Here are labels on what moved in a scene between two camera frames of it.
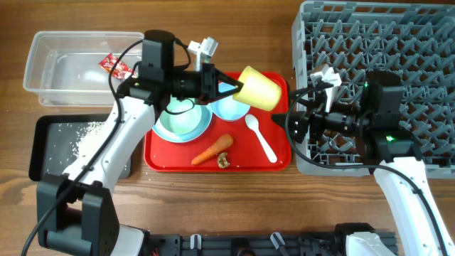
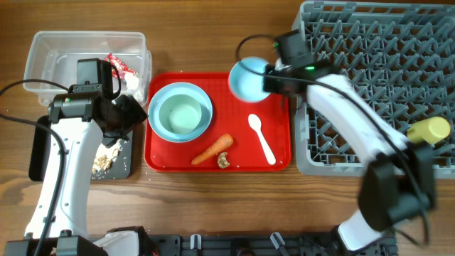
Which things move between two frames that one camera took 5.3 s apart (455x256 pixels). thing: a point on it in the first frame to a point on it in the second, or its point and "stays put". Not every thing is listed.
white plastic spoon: (252, 122) stays put
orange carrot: (222, 142) stays put
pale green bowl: (183, 121) stays put
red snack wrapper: (121, 70) stays put
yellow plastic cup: (258, 89) to (431, 130)
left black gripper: (211, 76) to (137, 114)
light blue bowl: (227, 108) to (247, 84)
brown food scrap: (222, 160) stays put
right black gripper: (303, 121) to (267, 84)
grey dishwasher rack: (416, 41) stays put
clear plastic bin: (62, 68) stays put
